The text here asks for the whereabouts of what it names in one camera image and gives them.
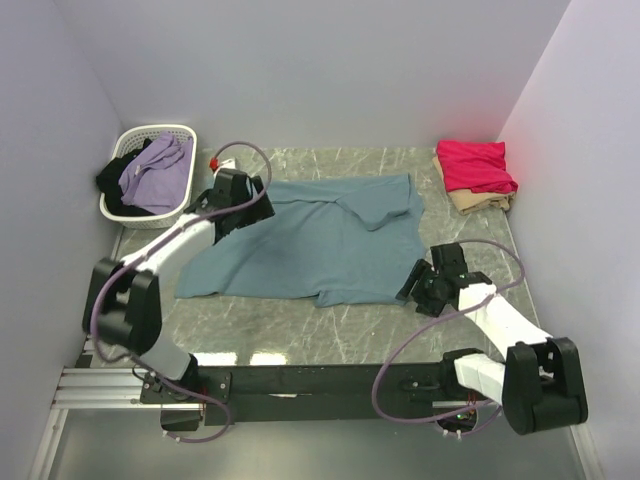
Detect lilac t shirt in basket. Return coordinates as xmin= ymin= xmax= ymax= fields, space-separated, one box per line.
xmin=119 ymin=132 xmax=194 ymax=215

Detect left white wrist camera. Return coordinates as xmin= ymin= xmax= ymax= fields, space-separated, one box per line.
xmin=209 ymin=157 xmax=237 ymax=174

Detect folded tan t shirt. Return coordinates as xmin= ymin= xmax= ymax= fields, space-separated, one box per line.
xmin=433 ymin=155 xmax=517 ymax=215

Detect white plastic laundry basket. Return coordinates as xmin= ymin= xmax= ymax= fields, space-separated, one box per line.
xmin=99 ymin=124 xmax=197 ymax=229

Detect folded red t shirt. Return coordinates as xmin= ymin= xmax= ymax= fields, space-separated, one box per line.
xmin=436 ymin=140 xmax=519 ymax=195

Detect black garment in basket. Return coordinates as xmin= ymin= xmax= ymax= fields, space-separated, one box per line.
xmin=95 ymin=138 xmax=152 ymax=217

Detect black base beam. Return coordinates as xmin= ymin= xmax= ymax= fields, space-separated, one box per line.
xmin=176 ymin=361 xmax=484 ymax=423

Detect teal blue t shirt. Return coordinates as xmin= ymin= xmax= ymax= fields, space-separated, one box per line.
xmin=175 ymin=173 xmax=426 ymax=307

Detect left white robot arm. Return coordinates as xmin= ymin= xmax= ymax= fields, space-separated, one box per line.
xmin=82 ymin=168 xmax=274 ymax=402

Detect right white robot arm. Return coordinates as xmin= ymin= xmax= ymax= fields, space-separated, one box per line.
xmin=396 ymin=243 xmax=588 ymax=435

